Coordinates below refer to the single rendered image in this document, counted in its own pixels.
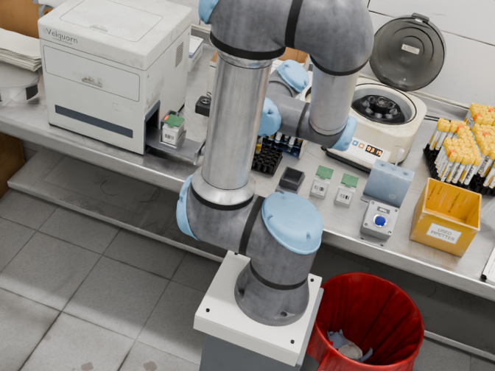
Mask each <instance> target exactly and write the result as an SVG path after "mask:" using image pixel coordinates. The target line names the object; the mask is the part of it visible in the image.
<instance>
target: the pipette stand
mask: <svg viewBox="0 0 495 371"><path fill-rule="evenodd" d="M394 166H395V165H393V164H391V163H388V162H385V161H383V160H380V159H378V158H377V159H376V160H375V163H374V165H373V168H372V169H371V173H370V175H369V178H368V181H367V183H366V185H365V188H364V191H363V193H362V196H361V198H360V199H363V200H364V201H367V202H370V201H371V200H373V201H376V202H380V203H382V204H386V205H389V206H392V207H394V208H398V209H399V208H400V207H401V204H402V202H403V200H404V198H405V195H406V193H407V191H408V189H409V187H410V184H411V182H412V180H413V176H414V174H415V172H411V171H410V170H407V169H404V168H401V167H399V166H396V169H395V171H393V167H394Z"/></svg>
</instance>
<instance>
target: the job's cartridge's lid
mask: <svg viewBox="0 0 495 371"><path fill-rule="evenodd" d="M184 120H185V119H184V118H181V117H179V116H175V115H172V114H170V115H169V117H168V118H167V119H166V121H165V122H164V123H166V124H168V125H167V126H170V127H174V126H175V127H179V126H180V125H181V124H182V123H183V121H184Z"/></svg>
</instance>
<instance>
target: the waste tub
mask: <svg viewBox="0 0 495 371"><path fill-rule="evenodd" d="M481 202H482V195H481V194H478V193H475V192H473V191H469V190H466V189H464V188H460V187H457V186H455V185H450V184H448V183H444V182H441V181H439V180H435V179H432V178H430V177H428V178H427V182H426V185H425V186H424V189H423V191H422V192H421V195H420V197H419V199H418V201H417V203H416V205H415V210H414V214H413V219H412V227H411V231H410V238H409V240H412V241H415V242H418V243H420V244H424V245H427V246H429V247H433V248H435V249H437V250H441V251H444V252H447V253H450V254H452V255H456V256H458V257H461V258H462V257H463V255H464V254H465V252H466V250H467V249H468V247H469V245H470V243H471V242H472V240H473V239H474V237H475V236H476V234H477V232H478V231H480V216H481Z"/></svg>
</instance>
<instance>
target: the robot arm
mask: <svg viewBox="0 0 495 371"><path fill-rule="evenodd" d="M198 14H199V18H200V20H201V21H202V22H204V24H207V25H209V24H210V25H211V31H210V38H209V39H210V42H211V45H212V46H213V47H214V48H215V49H216V50H217V51H218V53H217V64H216V69H215V75H214V85H213V91H212V97H211V98H209V97H207V96H201V97H200V98H199V99H198V100H197V102H196V104H195V110H194V111H195V113H198V114H200V115H203V116H208V117H209V118H208V128H207V134H206V143H205V144H204V146H203V148H202V149H201V152H200V155H201V156H203V166H201V167H200V168H199V169H197V170H196V171H195V173H194V174H191V175H190V176H189V177H188V178H187V179H186V181H185V182H184V184H183V186H182V189H181V190H180V194H179V196H180V199H179V200H178V203H177V210H176V217H177V223H178V227H179V228H180V230H181V231H182V232H183V233H185V234H187V235H189V236H192V237H193V238H195V239H197V240H198V241H205V242H208V243H210V244H213V245H216V246H218V247H221V248H224V249H226V250H230V251H232V252H235V253H238V254H240V255H243V256H246V257H248V258H250V261H249V262H248V263H247V265H246V266H245V268H244V269H243V270H242V271H241V272H240V273H239V276H238V278H237V279H236V284H235V288H234V297H235V301H236V304H237V305H238V306H239V308H240V310H241V311H242V312H243V313H244V314H245V315H246V316H247V317H249V318H251V319H252V320H253V321H255V322H258V323H260V324H263V325H268V326H273V327H281V326H286V325H291V324H292V323H295V322H297V321H298V320H299V319H300V318H301V317H302V316H303V315H304V314H305V312H306V309H307V306H308V304H309V296H310V294H309V281H308V276H309V272H310V269H311V267H312V263H313V260H314V258H315V254H316V252H317V249H318V248H319V246H320V243H321V235H322V232H323V220H322V217H321V215H320V213H318V212H317V208H316V207H315V206H314V205H313V204H312V203H311V202H310V201H308V200H307V199H305V198H303V197H301V196H299V195H297V194H294V193H290V192H285V191H283V192H282V194H281V193H280V192H275V193H273V194H271V195H269V196H268V197H267V198H266V197H262V196H259V195H258V194H254V193H255V189H256V184H255V182H254V179H253V178H252V177H251V176H250V170H251V166H252V162H253V155H254V152H255V148H256V141H257V140H259V139H260V138H261V137H262V136H263V137H264V136H270V135H273V134H274V133H275V132H277V131H279V132H281V133H285V134H287V135H291V136H294V137H297V138H301V139H303V140H306V141H310V142H312V143H315V144H319V145H322V146H326V147H327V148H328V149H336V150H339V151H341V152H344V151H346V150H348V148H349V146H350V143H351V140H352V138H353V135H354V131H355V129H356V126H357V119H356V118H355V117H353V116H350V115H349V111H350V108H351V103H352V99H353V96H354V91H355V87H356V84H357V80H358V76H359V71H361V70H362V69H363V68H364V67H365V66H366V64H367V63H368V61H369V59H370V57H371V53H372V50H373V42H374V31H373V23H372V20H371V16H370V13H369V11H368V8H367V7H366V5H365V2H364V1H363V0H199V5H198ZM286 47H288V48H291V49H297V50H299V51H302V52H306V53H307V54H309V58H310V60H311V61H312V63H313V72H312V89H311V98H310V103H309V102H305V101H302V100H299V99H296V96H297V95H298V94H300V93H303V90H304V89H305V88H306V87H307V86H308V84H309V76H308V74H307V72H306V70H305V69H304V68H303V67H302V66H301V64H299V63H297V62H296V61H294V60H285V61H284V62H283V63H282V64H281V65H280V66H277V67H276V68H275V70H274V71H273V72H272V73H270V72H271V68H272V64H273V61H275V60H277V59H278V58H280V57H282V56H283V55H284V53H285V51H286Z"/></svg>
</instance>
